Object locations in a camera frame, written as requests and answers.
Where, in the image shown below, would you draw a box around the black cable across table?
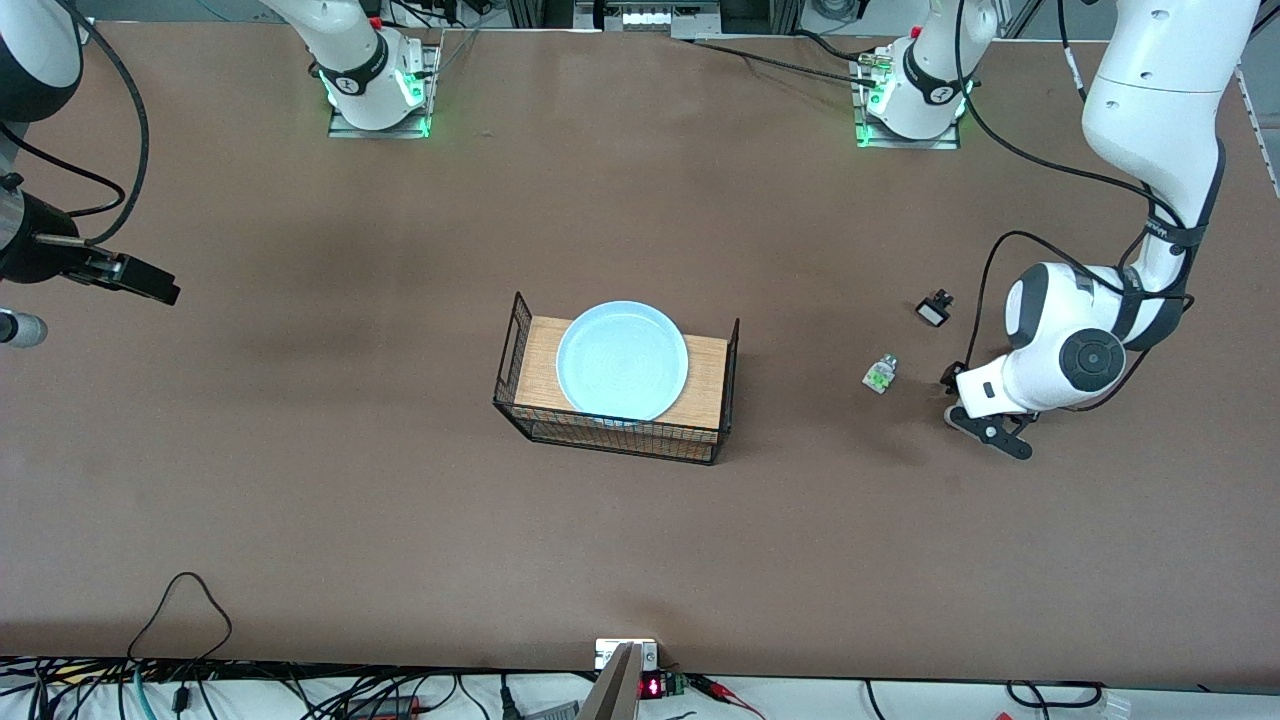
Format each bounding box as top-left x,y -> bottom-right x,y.
688,38 -> 883,87

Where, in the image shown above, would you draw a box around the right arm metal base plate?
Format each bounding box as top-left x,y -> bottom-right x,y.
328,42 -> 442,140

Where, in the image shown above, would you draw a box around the grey camera support beam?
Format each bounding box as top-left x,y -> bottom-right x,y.
577,643 -> 643,720

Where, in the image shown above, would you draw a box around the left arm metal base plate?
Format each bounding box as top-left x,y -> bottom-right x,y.
850,55 -> 962,151

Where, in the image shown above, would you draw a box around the silver metal bracket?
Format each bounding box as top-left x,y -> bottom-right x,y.
595,638 -> 660,672

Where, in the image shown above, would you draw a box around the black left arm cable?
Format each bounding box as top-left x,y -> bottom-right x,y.
955,0 -> 1227,373

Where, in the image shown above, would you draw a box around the black left camera bracket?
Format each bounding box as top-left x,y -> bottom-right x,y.
946,405 -> 1037,462

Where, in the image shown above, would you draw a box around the wire rack with wooden top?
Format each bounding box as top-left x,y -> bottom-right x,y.
493,292 -> 741,466

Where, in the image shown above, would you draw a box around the red test probe leads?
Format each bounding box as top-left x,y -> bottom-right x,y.
688,675 -> 769,720

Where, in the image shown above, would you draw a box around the black looped cable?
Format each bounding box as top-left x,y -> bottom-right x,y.
127,571 -> 234,666

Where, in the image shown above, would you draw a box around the aluminium frame rail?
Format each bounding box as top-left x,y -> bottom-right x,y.
505,0 -> 803,41

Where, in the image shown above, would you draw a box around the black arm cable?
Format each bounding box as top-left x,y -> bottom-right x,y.
955,0 -> 1227,373
0,0 -> 152,247

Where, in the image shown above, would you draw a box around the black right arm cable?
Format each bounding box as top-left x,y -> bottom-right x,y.
0,0 -> 152,247

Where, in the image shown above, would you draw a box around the black coiled cable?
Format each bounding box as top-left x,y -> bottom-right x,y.
1004,679 -> 1107,712

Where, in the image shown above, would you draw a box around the light blue round plate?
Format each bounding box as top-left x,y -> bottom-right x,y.
556,301 -> 691,426

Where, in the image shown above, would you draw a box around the black power adapter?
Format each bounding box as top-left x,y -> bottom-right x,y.
343,694 -> 423,720

